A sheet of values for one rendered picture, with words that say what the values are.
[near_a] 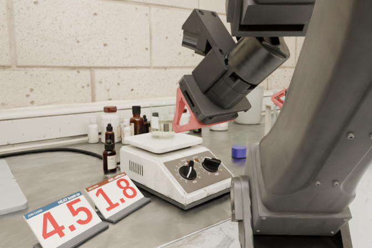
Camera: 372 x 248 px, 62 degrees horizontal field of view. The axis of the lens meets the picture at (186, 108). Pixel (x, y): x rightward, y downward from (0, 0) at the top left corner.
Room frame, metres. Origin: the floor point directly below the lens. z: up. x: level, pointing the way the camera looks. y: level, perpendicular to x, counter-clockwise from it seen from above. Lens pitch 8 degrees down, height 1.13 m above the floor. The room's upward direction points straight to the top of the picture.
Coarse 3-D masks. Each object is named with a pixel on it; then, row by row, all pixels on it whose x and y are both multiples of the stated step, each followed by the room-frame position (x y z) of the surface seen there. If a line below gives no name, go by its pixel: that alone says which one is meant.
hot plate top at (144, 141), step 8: (136, 136) 0.62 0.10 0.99; (144, 136) 0.62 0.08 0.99; (176, 136) 0.62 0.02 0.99; (184, 136) 0.62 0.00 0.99; (192, 136) 0.62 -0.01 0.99; (136, 144) 0.57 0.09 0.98; (144, 144) 0.55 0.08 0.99; (152, 144) 0.55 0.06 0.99; (160, 144) 0.55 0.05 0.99; (168, 144) 0.55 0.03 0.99; (176, 144) 0.55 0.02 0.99; (184, 144) 0.56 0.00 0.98; (192, 144) 0.58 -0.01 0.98; (160, 152) 0.53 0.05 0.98
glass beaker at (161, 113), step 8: (152, 104) 0.59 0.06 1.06; (160, 104) 0.63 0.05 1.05; (168, 104) 0.63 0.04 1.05; (152, 112) 0.59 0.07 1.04; (160, 112) 0.58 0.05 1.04; (168, 112) 0.59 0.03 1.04; (152, 120) 0.59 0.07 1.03; (160, 120) 0.58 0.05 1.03; (168, 120) 0.59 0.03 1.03; (152, 128) 0.59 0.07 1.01; (160, 128) 0.58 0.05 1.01; (168, 128) 0.59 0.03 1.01; (152, 136) 0.59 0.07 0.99; (160, 136) 0.58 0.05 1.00; (168, 136) 0.59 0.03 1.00
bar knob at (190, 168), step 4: (188, 164) 0.51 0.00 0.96; (192, 164) 0.51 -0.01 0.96; (180, 168) 0.51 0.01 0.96; (184, 168) 0.51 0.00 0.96; (188, 168) 0.50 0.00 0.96; (192, 168) 0.50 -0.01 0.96; (180, 172) 0.50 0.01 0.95; (184, 172) 0.50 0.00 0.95; (188, 172) 0.49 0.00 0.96; (192, 172) 0.51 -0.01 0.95; (196, 172) 0.52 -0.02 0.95; (184, 176) 0.50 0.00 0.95; (188, 176) 0.49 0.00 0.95; (192, 176) 0.50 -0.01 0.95; (196, 176) 0.51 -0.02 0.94
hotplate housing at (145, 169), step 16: (128, 160) 0.58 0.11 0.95; (144, 160) 0.54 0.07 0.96; (160, 160) 0.52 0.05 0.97; (128, 176) 0.58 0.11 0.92; (144, 176) 0.54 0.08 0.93; (160, 176) 0.51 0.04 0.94; (160, 192) 0.51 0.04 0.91; (176, 192) 0.48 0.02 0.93; (192, 192) 0.48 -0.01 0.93; (208, 192) 0.50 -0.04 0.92; (224, 192) 0.53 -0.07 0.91
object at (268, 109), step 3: (267, 105) 0.86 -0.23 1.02; (270, 105) 0.85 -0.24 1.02; (273, 105) 0.84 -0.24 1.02; (276, 105) 0.84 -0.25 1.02; (267, 108) 0.87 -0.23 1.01; (270, 108) 0.88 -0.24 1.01; (267, 111) 0.87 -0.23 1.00; (270, 111) 0.88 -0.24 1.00; (267, 114) 0.87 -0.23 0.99; (270, 114) 0.88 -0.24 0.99; (267, 117) 0.87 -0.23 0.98; (270, 117) 0.88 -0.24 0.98; (267, 120) 0.87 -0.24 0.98; (270, 120) 0.88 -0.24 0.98; (267, 123) 0.87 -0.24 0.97; (270, 123) 0.88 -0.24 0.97; (267, 126) 0.87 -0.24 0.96; (270, 126) 0.88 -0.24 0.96; (267, 129) 0.87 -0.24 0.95; (267, 132) 0.87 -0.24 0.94
